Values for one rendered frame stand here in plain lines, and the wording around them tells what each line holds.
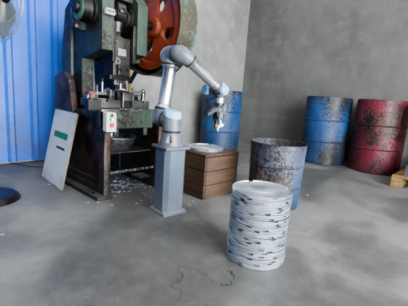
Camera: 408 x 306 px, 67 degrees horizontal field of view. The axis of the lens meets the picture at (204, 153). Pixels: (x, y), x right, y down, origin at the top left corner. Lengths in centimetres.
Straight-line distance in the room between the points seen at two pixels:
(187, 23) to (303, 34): 302
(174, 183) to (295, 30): 390
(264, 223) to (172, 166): 77
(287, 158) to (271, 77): 336
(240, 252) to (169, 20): 192
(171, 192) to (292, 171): 86
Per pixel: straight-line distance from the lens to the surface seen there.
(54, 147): 283
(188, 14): 259
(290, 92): 525
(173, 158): 195
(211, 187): 240
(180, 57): 202
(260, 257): 153
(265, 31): 566
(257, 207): 142
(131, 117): 241
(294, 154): 223
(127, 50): 258
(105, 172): 230
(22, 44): 353
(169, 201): 202
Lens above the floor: 78
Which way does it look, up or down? 10 degrees down
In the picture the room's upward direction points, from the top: 4 degrees clockwise
